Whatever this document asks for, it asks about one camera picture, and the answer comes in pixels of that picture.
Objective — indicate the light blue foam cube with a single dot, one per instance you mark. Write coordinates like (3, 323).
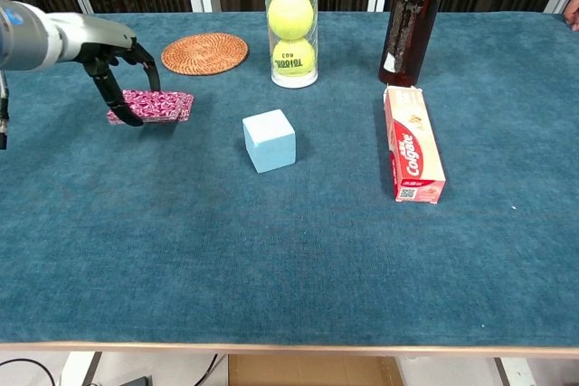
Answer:
(269, 142)

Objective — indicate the brown liquid plastic bottle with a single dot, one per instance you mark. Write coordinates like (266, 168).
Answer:
(409, 20)

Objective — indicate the clear plastic ball tube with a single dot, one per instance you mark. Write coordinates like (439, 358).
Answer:
(294, 81)

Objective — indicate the blue velvet table cloth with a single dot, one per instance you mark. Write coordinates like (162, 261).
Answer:
(289, 246)

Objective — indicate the red Colgate toothpaste box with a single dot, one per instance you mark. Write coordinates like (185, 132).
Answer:
(414, 146)

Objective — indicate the grey foot pedal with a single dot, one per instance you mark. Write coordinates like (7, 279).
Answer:
(135, 381)

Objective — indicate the round woven rattan coaster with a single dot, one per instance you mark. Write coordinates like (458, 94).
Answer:
(205, 53)

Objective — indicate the robot left five-finger hand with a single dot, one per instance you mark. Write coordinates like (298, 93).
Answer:
(90, 35)

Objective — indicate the person's right hand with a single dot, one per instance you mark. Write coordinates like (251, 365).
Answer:
(573, 11)

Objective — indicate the yellow tennis ball with print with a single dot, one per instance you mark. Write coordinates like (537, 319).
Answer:
(293, 58)

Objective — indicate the brown cardboard box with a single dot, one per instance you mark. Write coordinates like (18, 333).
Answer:
(312, 370)

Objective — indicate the white table leg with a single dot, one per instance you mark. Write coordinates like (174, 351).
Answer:
(511, 372)
(79, 370)

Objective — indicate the plain yellow tennis ball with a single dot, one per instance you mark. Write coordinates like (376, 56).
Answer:
(290, 14)

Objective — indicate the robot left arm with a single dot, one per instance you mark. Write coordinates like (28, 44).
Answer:
(25, 38)

